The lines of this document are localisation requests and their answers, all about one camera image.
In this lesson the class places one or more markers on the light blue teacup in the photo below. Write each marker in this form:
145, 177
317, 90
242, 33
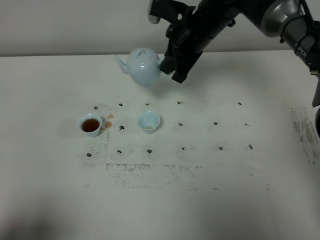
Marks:
90, 124
148, 121

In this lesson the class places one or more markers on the left light blue teacup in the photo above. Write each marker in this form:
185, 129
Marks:
90, 124

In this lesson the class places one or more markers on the right light blue teacup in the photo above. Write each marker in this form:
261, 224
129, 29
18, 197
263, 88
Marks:
148, 121

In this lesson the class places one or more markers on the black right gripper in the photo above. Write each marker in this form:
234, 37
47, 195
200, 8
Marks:
191, 29

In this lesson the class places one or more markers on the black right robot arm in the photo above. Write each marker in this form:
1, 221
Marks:
291, 21

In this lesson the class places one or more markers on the light blue porcelain teapot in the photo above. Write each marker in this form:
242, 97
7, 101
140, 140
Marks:
142, 65

